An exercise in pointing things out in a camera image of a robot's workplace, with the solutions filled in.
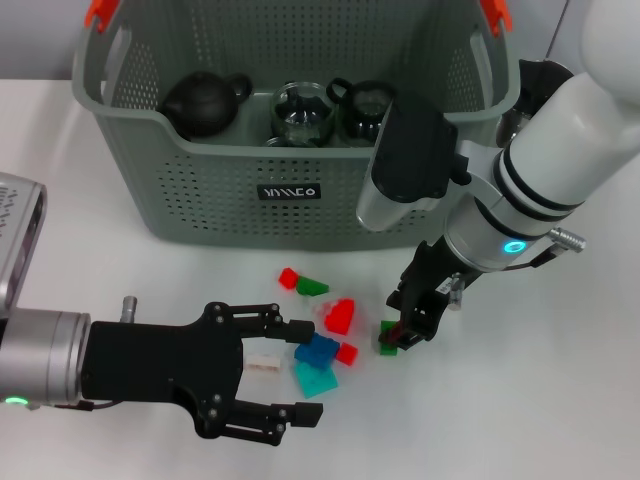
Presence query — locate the glass cup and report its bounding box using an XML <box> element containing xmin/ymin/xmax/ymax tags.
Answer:
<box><xmin>262</xmin><ymin>134</ymin><xmax>301</xmax><ymax>150</ymax></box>

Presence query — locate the teal building block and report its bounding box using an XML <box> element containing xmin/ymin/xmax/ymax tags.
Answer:
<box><xmin>292</xmin><ymin>362</ymin><xmax>339</xmax><ymax>400</ymax></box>

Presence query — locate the grey-green perforated storage basket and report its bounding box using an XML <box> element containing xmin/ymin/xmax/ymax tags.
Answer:
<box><xmin>72</xmin><ymin>0</ymin><xmax>519</xmax><ymax>251</ymax></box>

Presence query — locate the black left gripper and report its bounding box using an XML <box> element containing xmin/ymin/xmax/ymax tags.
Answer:
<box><xmin>82</xmin><ymin>302</ymin><xmax>324</xmax><ymax>446</ymax></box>

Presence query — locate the green building block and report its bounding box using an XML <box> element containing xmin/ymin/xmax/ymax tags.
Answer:
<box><xmin>377</xmin><ymin>319</ymin><xmax>402</xmax><ymax>357</ymax></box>
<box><xmin>294</xmin><ymin>276</ymin><xmax>331</xmax><ymax>296</ymax></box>

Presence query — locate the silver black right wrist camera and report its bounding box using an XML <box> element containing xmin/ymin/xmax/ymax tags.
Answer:
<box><xmin>355</xmin><ymin>97</ymin><xmax>471</xmax><ymax>234</ymax></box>

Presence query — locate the blue building block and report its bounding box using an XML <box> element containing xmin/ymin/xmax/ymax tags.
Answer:
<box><xmin>293</xmin><ymin>333</ymin><xmax>341</xmax><ymax>370</ymax></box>

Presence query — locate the black ceramic teapot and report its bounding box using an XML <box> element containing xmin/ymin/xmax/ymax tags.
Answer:
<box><xmin>158</xmin><ymin>70</ymin><xmax>255</xmax><ymax>142</ymax></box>

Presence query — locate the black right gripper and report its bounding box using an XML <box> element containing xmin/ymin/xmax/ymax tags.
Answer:
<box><xmin>378</xmin><ymin>239</ymin><xmax>464</xmax><ymax>352</ymax></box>

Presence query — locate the glass pitcher black handle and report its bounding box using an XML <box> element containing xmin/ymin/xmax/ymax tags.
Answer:
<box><xmin>496</xmin><ymin>57</ymin><xmax>576</xmax><ymax>146</ymax></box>

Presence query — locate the large red building block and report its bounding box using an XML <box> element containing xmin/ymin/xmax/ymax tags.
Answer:
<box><xmin>324</xmin><ymin>298</ymin><xmax>357</xmax><ymax>335</ymax></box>

